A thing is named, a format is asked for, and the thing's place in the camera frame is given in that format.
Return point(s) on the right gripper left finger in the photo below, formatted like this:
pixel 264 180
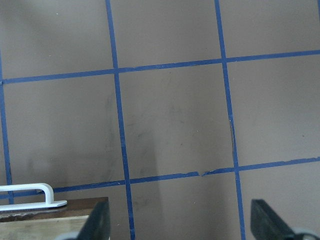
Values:
pixel 96 227

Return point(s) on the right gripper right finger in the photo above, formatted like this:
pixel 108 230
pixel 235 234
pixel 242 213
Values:
pixel 266 224

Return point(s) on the dark wooden drawer box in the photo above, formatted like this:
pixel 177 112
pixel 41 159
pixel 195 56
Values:
pixel 47 223

